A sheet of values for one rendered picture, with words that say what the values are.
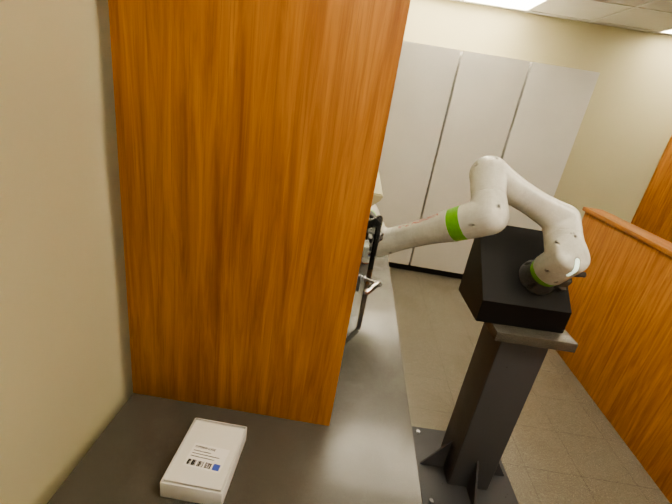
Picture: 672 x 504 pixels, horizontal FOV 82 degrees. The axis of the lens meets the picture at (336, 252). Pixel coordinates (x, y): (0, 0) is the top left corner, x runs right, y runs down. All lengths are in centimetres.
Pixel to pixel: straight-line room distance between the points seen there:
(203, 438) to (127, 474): 15
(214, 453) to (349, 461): 29
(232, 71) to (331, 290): 45
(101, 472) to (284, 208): 63
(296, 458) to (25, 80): 84
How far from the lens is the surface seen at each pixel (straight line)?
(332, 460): 98
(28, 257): 77
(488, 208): 127
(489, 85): 407
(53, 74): 78
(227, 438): 95
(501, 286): 168
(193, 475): 90
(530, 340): 171
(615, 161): 514
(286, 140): 74
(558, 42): 476
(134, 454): 100
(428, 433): 246
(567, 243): 158
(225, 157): 77
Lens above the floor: 169
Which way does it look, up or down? 22 degrees down
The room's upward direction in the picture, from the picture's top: 9 degrees clockwise
